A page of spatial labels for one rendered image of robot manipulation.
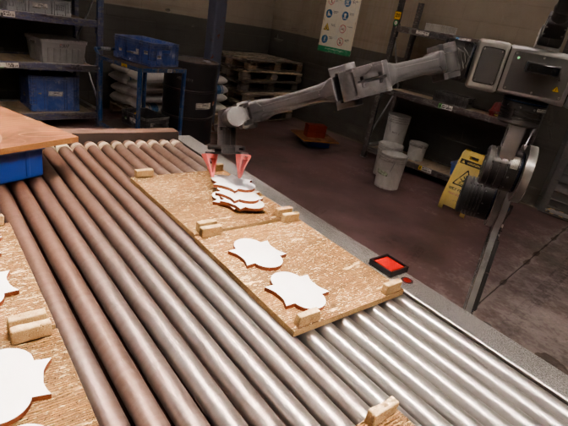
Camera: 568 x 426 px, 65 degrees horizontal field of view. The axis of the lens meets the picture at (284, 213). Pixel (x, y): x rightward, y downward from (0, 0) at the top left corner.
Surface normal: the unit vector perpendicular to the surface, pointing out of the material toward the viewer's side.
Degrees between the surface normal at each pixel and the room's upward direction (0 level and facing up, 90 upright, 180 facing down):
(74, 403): 0
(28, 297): 0
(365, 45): 90
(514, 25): 90
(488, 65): 90
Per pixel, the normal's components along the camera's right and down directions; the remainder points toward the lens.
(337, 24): -0.68, 0.18
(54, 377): 0.17, -0.90
